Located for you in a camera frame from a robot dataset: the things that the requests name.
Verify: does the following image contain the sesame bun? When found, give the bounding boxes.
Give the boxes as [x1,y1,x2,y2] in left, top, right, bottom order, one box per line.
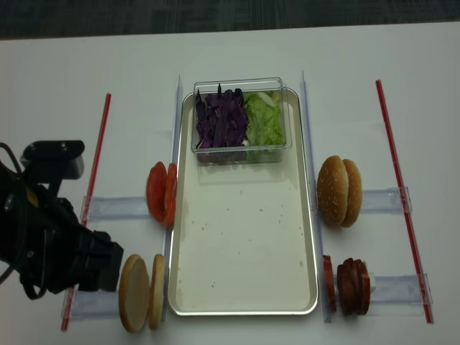
[341,159,363,228]
[316,155,349,226]

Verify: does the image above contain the inner tomato slice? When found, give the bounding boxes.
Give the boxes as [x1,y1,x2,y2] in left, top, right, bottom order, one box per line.
[161,162,178,227]

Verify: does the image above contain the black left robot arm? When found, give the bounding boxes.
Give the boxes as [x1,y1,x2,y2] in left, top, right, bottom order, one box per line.
[1,140,124,300]

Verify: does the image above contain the left clear long divider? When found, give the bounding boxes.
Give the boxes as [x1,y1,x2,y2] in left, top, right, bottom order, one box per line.
[161,76,183,323]

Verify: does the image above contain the outer tomato slice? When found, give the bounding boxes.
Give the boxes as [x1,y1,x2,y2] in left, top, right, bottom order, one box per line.
[145,162,167,222]

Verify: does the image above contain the right front clear pusher track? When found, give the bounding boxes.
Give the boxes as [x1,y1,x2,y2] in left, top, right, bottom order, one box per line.
[367,273,433,316]

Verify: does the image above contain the single meat patty slice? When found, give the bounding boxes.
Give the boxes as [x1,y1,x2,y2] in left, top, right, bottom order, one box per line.
[323,255,336,313]

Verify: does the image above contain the green lettuce leaves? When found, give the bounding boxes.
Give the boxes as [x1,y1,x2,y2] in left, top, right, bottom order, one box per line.
[244,91,285,163]

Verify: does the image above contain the purple cabbage shreds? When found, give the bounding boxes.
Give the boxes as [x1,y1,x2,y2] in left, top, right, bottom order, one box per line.
[195,86,248,165]

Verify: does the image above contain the left red rail strip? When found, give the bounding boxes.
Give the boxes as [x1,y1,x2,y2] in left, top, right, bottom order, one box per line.
[60,93,111,332]

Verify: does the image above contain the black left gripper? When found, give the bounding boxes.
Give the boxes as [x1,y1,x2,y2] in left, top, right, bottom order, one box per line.
[17,186,124,300]

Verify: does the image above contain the red rail strip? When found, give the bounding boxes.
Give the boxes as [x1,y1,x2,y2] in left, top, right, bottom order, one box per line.
[375,80,434,324]
[60,93,111,332]

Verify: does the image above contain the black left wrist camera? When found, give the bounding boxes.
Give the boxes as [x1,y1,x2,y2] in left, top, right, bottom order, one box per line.
[20,140,85,196]

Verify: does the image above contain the inner sesame bun top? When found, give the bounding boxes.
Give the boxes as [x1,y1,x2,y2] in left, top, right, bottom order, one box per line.
[316,155,349,226]

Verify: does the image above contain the cream metal tray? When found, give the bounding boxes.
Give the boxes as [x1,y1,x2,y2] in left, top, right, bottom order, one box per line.
[167,90,318,316]

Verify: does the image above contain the stacked meat patty slices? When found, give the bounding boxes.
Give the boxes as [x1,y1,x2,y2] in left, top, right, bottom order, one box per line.
[336,258,371,316]

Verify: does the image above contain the tomato slice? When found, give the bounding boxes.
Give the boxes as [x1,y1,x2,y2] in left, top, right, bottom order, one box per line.
[145,162,167,222]
[161,162,178,227]

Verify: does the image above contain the bun slice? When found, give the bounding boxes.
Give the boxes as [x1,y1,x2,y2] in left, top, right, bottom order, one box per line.
[119,254,150,334]
[148,254,165,331]

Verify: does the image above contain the right red rail strip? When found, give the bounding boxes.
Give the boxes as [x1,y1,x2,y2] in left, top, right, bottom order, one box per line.
[375,80,434,324]

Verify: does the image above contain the left front clear pusher track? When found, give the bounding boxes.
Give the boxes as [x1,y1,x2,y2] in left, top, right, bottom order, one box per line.
[61,288,119,320]

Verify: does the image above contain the outer sesame bun top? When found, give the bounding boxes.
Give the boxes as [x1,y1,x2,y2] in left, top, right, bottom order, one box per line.
[341,159,363,228]

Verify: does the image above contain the clear pusher track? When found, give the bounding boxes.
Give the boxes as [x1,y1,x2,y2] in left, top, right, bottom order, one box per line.
[360,187,413,214]
[61,288,119,320]
[367,273,433,316]
[80,196,150,221]

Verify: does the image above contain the left rear clear pusher track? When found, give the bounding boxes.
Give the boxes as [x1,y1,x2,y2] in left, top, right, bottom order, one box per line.
[80,196,150,221]

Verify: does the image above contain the clear plastic container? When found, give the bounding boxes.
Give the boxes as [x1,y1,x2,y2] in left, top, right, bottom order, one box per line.
[191,77,290,165]

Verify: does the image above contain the right rear clear pusher track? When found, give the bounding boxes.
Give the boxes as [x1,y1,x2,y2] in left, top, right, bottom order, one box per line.
[360,187,413,214]

